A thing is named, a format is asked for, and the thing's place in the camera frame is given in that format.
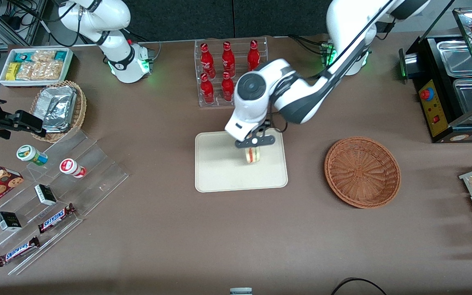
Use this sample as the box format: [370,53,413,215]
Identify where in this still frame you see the black arm base cables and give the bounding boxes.
[288,34,331,57]
[123,28,162,62]

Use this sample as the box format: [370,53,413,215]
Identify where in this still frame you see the white rectangular snack bin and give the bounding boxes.
[0,48,74,87]

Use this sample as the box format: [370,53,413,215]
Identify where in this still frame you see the snickers bar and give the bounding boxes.
[0,236,41,267]
[38,203,76,234]

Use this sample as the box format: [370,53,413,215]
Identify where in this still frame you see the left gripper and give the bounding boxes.
[224,106,277,148]

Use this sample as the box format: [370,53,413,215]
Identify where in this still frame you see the black cable loop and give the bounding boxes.
[330,277,388,295]

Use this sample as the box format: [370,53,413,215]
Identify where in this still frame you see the cream plastic tray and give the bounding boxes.
[195,130,288,193]

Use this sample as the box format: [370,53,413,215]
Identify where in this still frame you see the triangle sandwich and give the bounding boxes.
[244,146,261,165]

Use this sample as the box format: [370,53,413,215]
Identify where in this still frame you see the small tan wicker basket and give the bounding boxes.
[29,80,87,143]

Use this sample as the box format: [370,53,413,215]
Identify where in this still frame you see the clear bag of crackers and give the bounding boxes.
[46,61,64,80]
[32,62,48,80]
[16,62,34,81]
[32,50,56,63]

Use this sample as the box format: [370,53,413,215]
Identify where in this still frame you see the silver foil package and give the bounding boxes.
[42,100,75,132]
[35,86,77,108]

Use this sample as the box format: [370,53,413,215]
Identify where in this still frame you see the small black box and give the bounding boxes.
[0,211,22,232]
[34,184,57,206]

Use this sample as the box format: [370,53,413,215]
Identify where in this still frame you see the red lid cup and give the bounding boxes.
[59,158,87,179]

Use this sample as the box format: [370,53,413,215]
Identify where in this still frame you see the clear acrylic bottle rack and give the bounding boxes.
[194,36,268,108]

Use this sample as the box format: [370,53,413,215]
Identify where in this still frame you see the black food warmer case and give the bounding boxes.
[398,7,472,144]

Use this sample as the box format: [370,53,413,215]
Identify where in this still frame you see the red cola bottle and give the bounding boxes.
[200,73,215,104]
[247,40,261,71]
[200,43,216,79]
[221,72,235,102]
[222,41,236,77]

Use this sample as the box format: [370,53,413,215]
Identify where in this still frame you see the black right arm base cables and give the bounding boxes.
[123,28,162,62]

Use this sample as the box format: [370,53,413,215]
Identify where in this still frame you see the green lid cup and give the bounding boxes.
[16,145,49,166]

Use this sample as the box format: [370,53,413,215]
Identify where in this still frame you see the clear acrylic stepped shelf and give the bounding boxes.
[0,129,129,276]

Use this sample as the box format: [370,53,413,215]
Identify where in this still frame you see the yellow snack packet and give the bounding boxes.
[6,62,21,81]

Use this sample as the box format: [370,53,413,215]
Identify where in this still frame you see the aluminium frame with cables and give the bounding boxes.
[0,0,50,46]

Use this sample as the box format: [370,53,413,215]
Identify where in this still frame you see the black left arm base cables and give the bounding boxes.
[288,34,331,57]

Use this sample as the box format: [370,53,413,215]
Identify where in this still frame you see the brown wicker basket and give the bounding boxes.
[324,136,402,209]

